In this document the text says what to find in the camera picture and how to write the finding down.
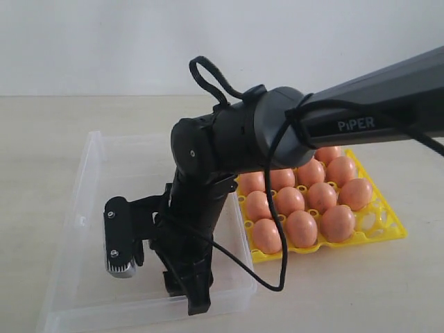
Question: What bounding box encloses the black camera cable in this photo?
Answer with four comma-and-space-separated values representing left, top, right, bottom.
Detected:
152, 55, 444, 292

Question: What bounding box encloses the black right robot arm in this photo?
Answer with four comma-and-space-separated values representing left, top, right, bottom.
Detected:
150, 48, 443, 315

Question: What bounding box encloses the brown egg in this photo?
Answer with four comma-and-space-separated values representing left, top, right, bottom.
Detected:
245, 191, 272, 222
320, 205, 356, 243
270, 169, 296, 191
296, 159, 325, 188
252, 219, 282, 255
307, 182, 337, 214
326, 156, 356, 188
274, 187, 305, 216
238, 171, 265, 196
338, 178, 373, 211
315, 146, 342, 166
285, 210, 318, 248

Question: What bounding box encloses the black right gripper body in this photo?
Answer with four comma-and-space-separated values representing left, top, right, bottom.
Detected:
148, 173, 240, 299

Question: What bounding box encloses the clear plastic container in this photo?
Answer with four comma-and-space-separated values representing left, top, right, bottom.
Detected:
34, 130, 259, 333

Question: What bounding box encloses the yellow plastic egg tray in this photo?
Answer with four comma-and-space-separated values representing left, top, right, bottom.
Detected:
237, 148, 408, 263

